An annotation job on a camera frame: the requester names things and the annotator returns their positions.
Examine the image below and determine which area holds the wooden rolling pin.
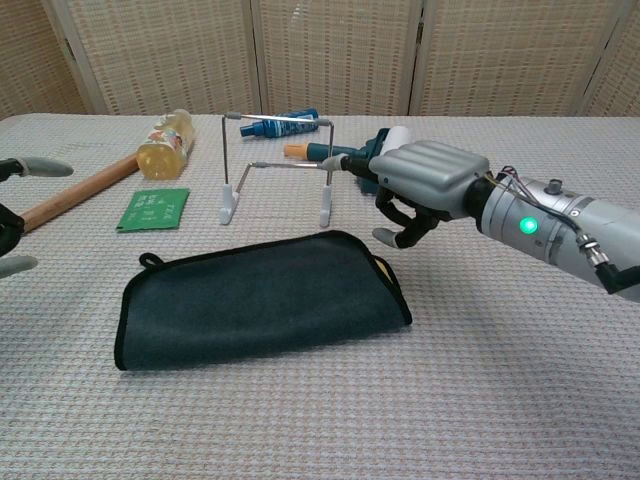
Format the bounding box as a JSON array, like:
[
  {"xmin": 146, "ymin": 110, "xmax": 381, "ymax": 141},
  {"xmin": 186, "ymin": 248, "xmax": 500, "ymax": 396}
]
[{"xmin": 19, "ymin": 152, "xmax": 141, "ymax": 234}]

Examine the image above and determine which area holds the yellow and grey towel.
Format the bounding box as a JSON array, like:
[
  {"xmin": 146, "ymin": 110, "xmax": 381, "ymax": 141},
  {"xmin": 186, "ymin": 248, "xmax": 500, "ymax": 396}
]
[{"xmin": 113, "ymin": 229, "xmax": 414, "ymax": 372}]

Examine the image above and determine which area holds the metal wire stand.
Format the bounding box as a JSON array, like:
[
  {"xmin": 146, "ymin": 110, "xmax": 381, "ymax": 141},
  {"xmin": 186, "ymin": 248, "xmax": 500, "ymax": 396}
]
[{"xmin": 218, "ymin": 110, "xmax": 335, "ymax": 227}]

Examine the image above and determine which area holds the blue spray bottle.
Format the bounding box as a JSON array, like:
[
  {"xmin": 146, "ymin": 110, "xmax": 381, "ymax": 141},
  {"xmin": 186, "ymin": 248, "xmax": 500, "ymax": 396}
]
[{"xmin": 238, "ymin": 107, "xmax": 321, "ymax": 141}]

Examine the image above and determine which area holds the grey woven tablecloth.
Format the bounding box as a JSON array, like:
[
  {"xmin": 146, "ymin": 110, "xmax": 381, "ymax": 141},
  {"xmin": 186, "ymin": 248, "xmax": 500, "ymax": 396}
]
[{"xmin": 0, "ymin": 113, "xmax": 640, "ymax": 480}]

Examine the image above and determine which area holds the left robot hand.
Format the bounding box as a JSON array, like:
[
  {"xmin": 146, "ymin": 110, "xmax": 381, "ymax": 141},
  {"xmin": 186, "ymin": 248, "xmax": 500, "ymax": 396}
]
[{"xmin": 0, "ymin": 156, "xmax": 75, "ymax": 280}]

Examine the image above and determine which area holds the teal lint roller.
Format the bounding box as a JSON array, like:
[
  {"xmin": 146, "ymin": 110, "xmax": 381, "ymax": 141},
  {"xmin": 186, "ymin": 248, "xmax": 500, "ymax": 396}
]
[{"xmin": 283, "ymin": 125, "xmax": 413, "ymax": 196}]

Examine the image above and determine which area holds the green tea sachet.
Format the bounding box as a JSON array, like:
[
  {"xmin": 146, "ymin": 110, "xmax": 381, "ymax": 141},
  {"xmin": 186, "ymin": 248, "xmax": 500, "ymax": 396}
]
[{"xmin": 115, "ymin": 187, "xmax": 192, "ymax": 234}]

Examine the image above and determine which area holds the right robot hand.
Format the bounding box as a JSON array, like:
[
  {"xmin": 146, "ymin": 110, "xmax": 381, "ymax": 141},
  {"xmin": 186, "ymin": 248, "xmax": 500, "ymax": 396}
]
[{"xmin": 319, "ymin": 140, "xmax": 491, "ymax": 250}]

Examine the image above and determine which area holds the bamboo folding screen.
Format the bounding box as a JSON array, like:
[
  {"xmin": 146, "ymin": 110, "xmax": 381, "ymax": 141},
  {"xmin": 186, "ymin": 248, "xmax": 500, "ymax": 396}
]
[{"xmin": 0, "ymin": 0, "xmax": 640, "ymax": 121}]

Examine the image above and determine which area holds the yellow drink bottle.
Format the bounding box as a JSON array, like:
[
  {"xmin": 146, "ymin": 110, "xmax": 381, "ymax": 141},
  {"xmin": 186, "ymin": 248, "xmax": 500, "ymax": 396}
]
[{"xmin": 136, "ymin": 108, "xmax": 197, "ymax": 182}]

